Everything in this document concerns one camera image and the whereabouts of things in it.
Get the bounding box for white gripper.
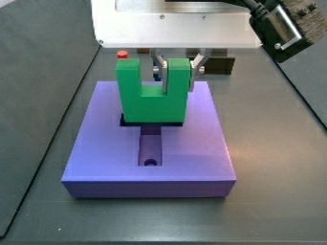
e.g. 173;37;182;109
90;0;260;92

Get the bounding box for green U-shaped block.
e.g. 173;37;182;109
114;58;190;123

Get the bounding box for black angled fixture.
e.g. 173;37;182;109
201;49;234;75

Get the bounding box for purple board with cross slot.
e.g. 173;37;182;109
61;81;236;198

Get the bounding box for blue cylindrical peg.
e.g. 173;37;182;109
153;74;161;81

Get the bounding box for brown wooden T-shaped block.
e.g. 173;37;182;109
136;48;149;54

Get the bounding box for red cylindrical peg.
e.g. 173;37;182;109
116;50;129;58

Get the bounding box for black camera cable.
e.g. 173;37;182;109
221;0;273;20

